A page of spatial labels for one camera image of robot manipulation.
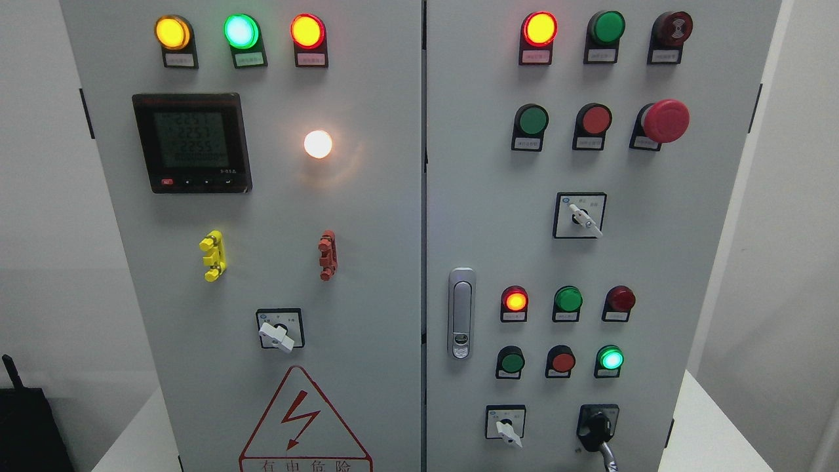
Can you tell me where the black knob rotary switch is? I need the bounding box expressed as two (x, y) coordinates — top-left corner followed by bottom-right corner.
(576, 404), (619, 453)

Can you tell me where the red terminal clip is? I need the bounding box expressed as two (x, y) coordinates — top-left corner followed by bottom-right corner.
(318, 229), (338, 281)

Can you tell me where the red lit indicator lower left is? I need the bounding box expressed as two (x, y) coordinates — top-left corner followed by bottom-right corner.
(500, 286), (528, 323)

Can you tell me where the red lit indicator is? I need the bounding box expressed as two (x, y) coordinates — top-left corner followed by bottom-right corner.
(500, 286), (528, 323)
(518, 10), (558, 66)

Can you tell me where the white glowing lamp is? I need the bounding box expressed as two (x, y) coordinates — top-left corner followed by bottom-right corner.
(303, 130), (334, 159)

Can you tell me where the green push button lower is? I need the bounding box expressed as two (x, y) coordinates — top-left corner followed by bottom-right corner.
(495, 345), (526, 380)

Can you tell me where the green push button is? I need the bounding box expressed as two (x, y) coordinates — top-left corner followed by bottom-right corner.
(495, 345), (526, 380)
(511, 104), (549, 152)

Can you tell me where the green push button upper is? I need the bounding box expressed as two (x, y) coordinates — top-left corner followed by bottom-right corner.
(511, 104), (549, 152)

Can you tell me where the green indicator lower middle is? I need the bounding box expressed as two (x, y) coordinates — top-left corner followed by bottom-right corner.
(552, 286), (583, 323)

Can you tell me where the grey left cabinet door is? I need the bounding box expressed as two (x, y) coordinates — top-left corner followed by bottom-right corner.
(60, 1), (422, 471)

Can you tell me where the grey cabinet door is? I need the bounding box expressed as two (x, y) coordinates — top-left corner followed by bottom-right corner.
(426, 1), (781, 471)
(60, 1), (422, 471)

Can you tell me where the grey right cabinet door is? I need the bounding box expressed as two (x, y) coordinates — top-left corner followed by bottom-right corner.
(426, 1), (781, 471)

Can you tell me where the red push button lower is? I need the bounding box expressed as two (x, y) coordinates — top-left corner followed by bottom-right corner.
(545, 345), (576, 379)

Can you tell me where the red push button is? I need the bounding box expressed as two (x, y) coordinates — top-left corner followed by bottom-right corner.
(545, 345), (576, 379)
(572, 104), (612, 151)

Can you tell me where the yellow terminal clip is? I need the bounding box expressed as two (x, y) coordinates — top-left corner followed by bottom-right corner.
(199, 230), (227, 282)

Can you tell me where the red push button upper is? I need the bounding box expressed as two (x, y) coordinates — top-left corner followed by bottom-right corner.
(572, 104), (612, 151)

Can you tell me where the red indicator lower right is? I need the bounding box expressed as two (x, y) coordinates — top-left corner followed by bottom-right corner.
(600, 286), (637, 323)

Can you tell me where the green indicator button lower right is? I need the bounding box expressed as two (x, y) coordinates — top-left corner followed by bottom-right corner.
(593, 344), (625, 379)

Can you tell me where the red electrical warning triangle sticker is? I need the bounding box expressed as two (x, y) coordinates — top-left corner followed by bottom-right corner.
(239, 365), (374, 471)

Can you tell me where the red-ringed yellow indicator light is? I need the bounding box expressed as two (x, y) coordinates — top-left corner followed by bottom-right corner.
(290, 12), (328, 68)

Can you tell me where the red lit indicator top right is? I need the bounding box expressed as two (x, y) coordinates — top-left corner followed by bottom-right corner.
(518, 10), (558, 66)

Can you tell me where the black digital power meter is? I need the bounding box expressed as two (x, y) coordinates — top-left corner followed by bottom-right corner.
(132, 92), (252, 194)

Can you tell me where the red emergency stop mushroom button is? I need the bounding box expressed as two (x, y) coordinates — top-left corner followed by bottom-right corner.
(629, 98), (690, 151)

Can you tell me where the green lit indicator light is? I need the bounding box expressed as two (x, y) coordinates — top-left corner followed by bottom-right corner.
(223, 13), (267, 69)

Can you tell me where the green indicator top right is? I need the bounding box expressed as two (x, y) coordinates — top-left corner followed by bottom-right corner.
(583, 10), (626, 64)

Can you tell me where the yellow indicator light top left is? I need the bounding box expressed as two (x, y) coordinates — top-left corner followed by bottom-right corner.
(155, 14), (199, 69)

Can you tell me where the dark red buzzer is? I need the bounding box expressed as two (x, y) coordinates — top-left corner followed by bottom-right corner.
(647, 11), (694, 65)

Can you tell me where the black device with antenna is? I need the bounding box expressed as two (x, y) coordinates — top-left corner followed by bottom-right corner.
(1, 355), (74, 471)

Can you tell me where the silver door latch handle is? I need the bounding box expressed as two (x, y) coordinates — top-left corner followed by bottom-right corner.
(447, 267), (476, 359)

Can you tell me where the white-handled selector switch upper right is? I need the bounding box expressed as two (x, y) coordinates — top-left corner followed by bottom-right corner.
(553, 192), (606, 239)

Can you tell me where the white-handled selector switch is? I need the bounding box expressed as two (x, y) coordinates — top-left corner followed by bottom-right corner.
(484, 404), (526, 448)
(553, 192), (606, 239)
(256, 307), (305, 353)

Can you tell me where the white-handled selector switch left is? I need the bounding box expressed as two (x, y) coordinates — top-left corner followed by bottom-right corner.
(256, 307), (305, 353)

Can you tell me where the white-handled selector switch bottom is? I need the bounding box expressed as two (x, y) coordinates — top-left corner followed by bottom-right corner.
(484, 404), (526, 448)

